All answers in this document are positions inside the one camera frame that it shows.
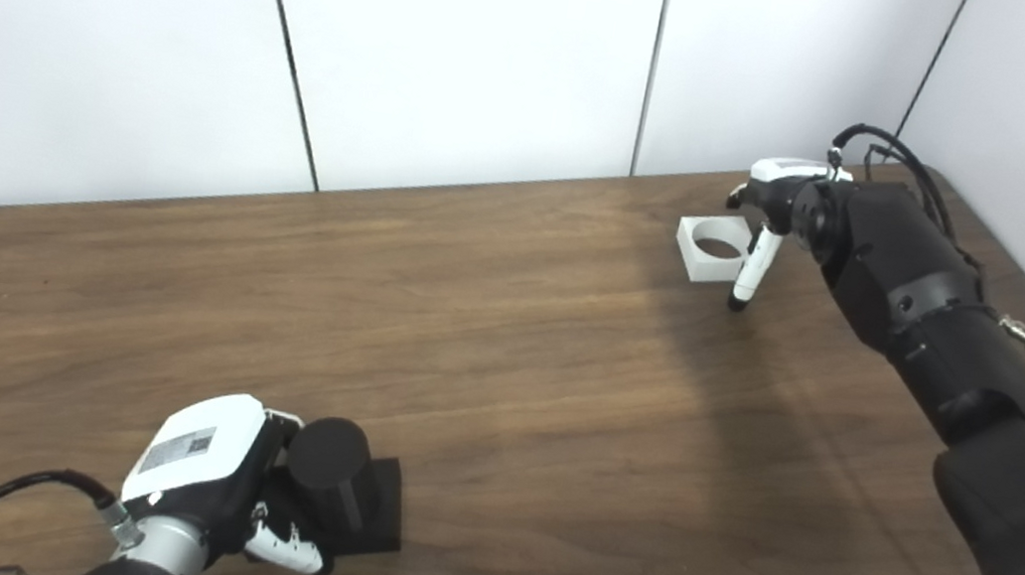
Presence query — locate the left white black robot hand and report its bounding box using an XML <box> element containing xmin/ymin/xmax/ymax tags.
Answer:
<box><xmin>113</xmin><ymin>378</ymin><xmax>356</xmax><ymax>575</ymax></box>

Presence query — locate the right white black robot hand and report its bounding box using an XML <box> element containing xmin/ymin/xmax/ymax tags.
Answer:
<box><xmin>712</xmin><ymin>150</ymin><xmax>856</xmax><ymax>326</ymax></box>

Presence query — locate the white square piece with hole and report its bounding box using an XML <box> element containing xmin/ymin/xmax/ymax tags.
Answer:
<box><xmin>671</xmin><ymin>208</ymin><xmax>769</xmax><ymax>292</ymax></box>

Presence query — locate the black peg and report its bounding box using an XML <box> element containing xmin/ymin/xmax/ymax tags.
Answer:
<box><xmin>255</xmin><ymin>408</ymin><xmax>418</xmax><ymax>568</ymax></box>

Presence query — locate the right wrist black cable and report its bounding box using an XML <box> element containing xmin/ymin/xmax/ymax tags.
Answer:
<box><xmin>805</xmin><ymin>120</ymin><xmax>1025</xmax><ymax>353</ymax></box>

